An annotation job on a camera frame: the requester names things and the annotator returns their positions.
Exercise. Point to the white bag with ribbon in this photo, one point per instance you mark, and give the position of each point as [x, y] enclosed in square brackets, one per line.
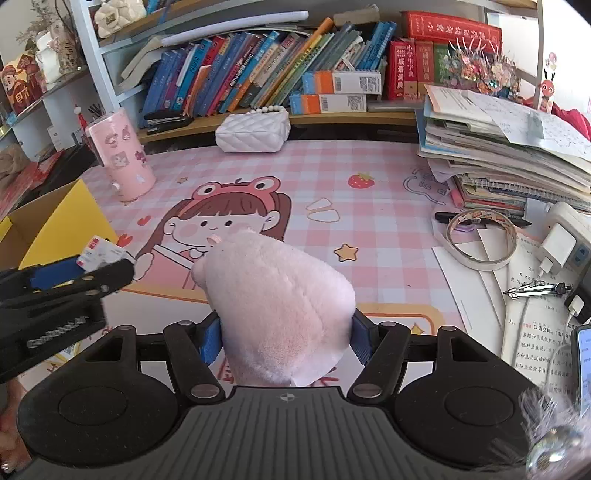
[60, 50]

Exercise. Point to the large pink plush toy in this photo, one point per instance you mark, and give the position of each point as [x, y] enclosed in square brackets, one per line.
[277, 300]

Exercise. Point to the white power strip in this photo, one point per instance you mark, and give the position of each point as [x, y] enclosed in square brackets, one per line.
[579, 254]

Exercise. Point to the red cloth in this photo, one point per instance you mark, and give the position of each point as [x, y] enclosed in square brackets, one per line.
[575, 120]

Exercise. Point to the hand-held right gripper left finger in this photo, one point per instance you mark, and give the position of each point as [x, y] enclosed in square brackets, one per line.
[212, 337]

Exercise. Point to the black marker pen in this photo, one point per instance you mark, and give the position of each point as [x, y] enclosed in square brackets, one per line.
[485, 220]

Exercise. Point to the pale paperback books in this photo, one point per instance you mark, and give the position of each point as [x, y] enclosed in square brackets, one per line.
[141, 62]

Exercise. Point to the open textbook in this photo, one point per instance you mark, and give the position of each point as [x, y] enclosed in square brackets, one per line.
[540, 350]

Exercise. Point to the black stapler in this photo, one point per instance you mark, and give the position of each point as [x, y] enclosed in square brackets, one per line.
[168, 122]

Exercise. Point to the red deer paper figure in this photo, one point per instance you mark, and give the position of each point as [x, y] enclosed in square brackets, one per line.
[548, 90]

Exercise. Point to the cream quilted purse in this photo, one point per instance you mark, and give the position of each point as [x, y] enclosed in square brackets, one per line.
[120, 18]

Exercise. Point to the yellow cardboard box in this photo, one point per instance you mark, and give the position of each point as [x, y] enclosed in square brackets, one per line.
[74, 217]

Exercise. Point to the fortune god paper figure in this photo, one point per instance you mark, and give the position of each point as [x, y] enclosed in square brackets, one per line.
[21, 85]

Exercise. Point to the green dictionary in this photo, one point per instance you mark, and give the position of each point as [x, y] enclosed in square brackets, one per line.
[442, 64]

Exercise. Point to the colourful beaded hair ornament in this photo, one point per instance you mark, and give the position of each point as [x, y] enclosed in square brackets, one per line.
[485, 69]

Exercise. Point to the white plugged-in charger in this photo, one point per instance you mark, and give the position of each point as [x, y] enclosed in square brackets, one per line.
[556, 247]

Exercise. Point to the large flat red book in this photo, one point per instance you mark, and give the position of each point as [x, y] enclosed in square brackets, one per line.
[452, 27]

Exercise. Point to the pink highlighter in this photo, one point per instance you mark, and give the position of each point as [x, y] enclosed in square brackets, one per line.
[457, 191]

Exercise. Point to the person's left hand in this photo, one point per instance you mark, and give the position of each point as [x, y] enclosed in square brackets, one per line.
[9, 438]

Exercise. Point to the pink printed desk mat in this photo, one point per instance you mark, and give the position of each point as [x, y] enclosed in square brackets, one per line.
[369, 207]

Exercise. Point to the stack of books and papers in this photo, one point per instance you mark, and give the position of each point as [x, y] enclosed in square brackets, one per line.
[485, 157]

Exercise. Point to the row of leaning books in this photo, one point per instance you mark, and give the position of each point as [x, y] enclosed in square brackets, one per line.
[240, 69]

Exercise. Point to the brown cloth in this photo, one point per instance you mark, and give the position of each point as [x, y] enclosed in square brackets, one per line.
[14, 161]

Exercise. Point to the thick red dictionary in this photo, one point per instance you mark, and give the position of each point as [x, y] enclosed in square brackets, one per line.
[401, 69]

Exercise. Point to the white quilted purse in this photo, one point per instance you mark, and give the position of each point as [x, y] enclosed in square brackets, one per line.
[251, 131]

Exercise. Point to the small white red box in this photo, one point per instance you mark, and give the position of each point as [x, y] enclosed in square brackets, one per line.
[104, 251]

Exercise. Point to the black box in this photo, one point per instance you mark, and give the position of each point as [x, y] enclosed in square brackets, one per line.
[69, 166]

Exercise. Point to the white double-sided tape roll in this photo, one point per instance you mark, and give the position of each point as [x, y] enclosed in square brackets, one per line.
[480, 264]

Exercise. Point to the pink cylindrical tumbler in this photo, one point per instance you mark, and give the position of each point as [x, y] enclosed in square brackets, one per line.
[122, 157]

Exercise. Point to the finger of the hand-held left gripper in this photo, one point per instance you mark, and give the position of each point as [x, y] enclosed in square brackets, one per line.
[55, 274]
[106, 277]

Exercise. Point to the long white flat case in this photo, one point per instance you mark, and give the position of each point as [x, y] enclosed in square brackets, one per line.
[231, 25]

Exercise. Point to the orange and blue carton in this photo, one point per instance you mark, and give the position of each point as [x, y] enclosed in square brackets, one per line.
[341, 83]
[328, 104]

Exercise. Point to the thin red dictionary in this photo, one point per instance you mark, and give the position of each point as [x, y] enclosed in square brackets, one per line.
[425, 69]

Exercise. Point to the red printed packets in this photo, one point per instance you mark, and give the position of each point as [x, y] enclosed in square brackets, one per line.
[23, 189]

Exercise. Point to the metal drawing compass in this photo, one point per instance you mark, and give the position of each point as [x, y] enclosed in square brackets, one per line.
[531, 290]

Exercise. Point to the white wooden bookshelf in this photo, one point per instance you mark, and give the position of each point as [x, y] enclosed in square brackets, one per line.
[92, 55]

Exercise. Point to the pen holder with pens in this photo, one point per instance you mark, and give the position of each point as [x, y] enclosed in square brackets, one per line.
[90, 120]

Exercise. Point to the white paper sheets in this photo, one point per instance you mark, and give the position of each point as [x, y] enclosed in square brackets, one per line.
[471, 295]

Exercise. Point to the smartphone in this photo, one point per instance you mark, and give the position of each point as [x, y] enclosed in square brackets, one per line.
[584, 364]

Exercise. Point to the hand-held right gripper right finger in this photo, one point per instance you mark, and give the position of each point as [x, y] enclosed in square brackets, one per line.
[362, 339]

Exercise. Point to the white side shelf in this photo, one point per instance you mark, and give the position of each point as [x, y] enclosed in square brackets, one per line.
[51, 92]

